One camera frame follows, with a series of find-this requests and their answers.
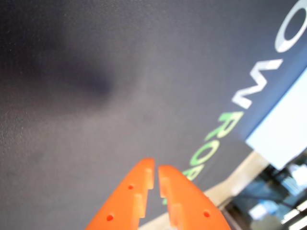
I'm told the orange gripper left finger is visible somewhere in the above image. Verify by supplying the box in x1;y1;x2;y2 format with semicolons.
83;157;155;230

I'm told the white cardboard box bin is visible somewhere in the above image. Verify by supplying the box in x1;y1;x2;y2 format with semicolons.
244;69;307;171

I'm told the dark mat with WOWROBO print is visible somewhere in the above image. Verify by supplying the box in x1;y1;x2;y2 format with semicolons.
0;0;307;230

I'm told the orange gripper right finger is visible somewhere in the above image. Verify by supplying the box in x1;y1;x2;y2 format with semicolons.
157;164;232;230

